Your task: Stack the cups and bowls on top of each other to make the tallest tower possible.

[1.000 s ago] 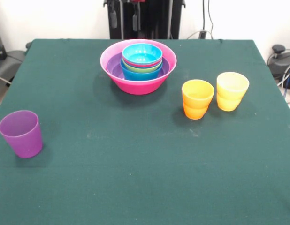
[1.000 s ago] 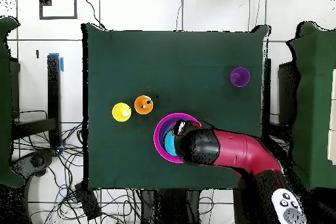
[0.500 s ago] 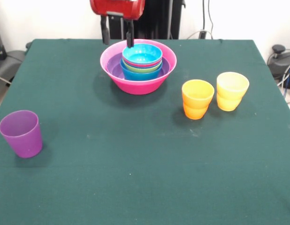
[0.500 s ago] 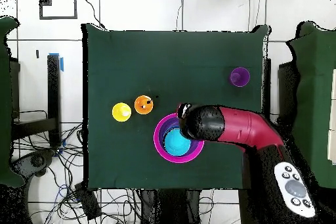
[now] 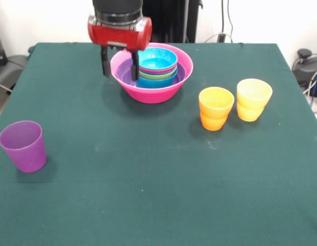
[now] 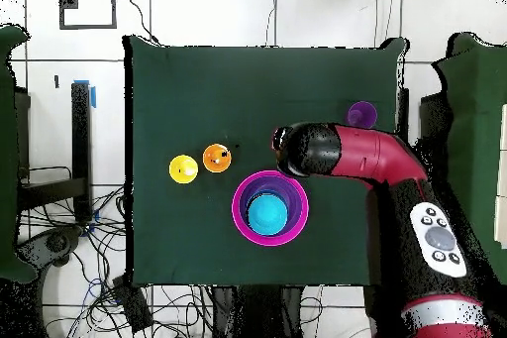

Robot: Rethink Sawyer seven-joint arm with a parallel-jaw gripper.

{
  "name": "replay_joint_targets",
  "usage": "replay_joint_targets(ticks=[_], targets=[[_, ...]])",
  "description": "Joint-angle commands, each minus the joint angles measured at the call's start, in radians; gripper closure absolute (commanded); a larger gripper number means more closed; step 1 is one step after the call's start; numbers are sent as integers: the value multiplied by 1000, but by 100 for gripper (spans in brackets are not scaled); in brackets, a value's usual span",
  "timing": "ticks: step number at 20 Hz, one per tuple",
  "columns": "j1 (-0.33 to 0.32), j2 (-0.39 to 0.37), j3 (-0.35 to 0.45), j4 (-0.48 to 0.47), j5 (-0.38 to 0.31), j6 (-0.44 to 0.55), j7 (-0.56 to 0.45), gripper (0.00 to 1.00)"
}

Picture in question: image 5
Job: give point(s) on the purple bowl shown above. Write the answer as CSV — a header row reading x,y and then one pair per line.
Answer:
x,y
122,75

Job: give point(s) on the cyan bowl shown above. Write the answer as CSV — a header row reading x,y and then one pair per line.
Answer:
x,y
158,60

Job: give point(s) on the large pink bowl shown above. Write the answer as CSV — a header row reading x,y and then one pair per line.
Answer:
x,y
150,96

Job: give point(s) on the purple cup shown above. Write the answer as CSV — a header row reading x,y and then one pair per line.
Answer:
x,y
23,151

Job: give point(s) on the small red-pink bowl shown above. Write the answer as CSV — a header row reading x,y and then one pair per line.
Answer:
x,y
158,71

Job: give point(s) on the blue ringed flat-bottom bowl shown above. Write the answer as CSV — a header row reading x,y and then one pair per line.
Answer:
x,y
154,84

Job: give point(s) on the yellow cup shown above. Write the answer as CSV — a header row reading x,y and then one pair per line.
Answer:
x,y
254,93

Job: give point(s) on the black power plug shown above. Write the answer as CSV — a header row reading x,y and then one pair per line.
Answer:
x,y
221,37

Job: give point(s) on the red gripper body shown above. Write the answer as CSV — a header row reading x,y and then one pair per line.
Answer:
x,y
117,36

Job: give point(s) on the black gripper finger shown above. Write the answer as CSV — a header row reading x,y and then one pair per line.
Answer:
x,y
135,66
105,62

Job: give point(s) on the green bowl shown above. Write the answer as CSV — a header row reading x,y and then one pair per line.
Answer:
x,y
158,76

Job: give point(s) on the dark green tablecloth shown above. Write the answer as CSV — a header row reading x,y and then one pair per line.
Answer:
x,y
174,192

